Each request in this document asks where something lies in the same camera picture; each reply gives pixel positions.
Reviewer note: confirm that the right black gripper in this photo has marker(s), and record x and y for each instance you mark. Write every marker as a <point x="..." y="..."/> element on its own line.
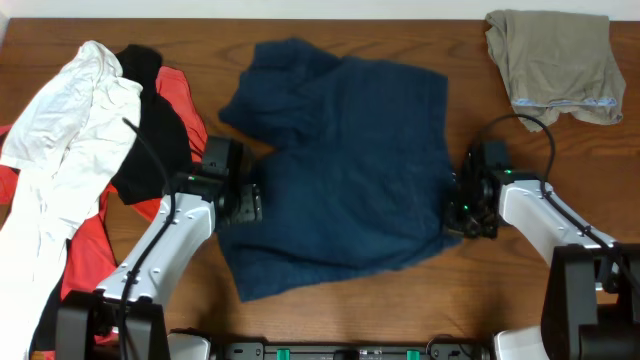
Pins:
<point x="463" y="220"/>

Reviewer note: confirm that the khaki folded shorts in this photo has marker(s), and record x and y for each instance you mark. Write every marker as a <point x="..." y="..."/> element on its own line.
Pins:
<point x="556" y="62"/>

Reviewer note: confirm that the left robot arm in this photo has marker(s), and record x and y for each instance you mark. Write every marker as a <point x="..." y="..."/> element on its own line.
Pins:
<point x="123" y="318"/>

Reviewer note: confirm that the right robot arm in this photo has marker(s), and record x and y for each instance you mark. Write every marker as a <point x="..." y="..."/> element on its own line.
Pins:
<point x="591" y="305"/>

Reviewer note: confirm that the red shorts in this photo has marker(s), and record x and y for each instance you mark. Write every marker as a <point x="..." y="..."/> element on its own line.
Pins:
<point x="90" y="255"/>

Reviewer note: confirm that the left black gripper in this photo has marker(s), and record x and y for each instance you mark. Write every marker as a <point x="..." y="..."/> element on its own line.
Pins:
<point x="248" y="204"/>

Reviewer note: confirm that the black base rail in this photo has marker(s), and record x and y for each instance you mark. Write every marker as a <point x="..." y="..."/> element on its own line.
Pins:
<point x="438" y="349"/>

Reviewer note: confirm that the white garment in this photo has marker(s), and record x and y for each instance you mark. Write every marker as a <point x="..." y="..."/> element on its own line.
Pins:
<point x="67" y="145"/>

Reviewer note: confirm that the black shorts with white stripe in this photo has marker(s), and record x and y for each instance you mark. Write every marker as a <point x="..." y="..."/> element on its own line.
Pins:
<point x="139" y="181"/>

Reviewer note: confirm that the navy blue shorts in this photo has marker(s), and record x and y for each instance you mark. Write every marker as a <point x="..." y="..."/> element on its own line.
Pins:
<point x="358" y="175"/>

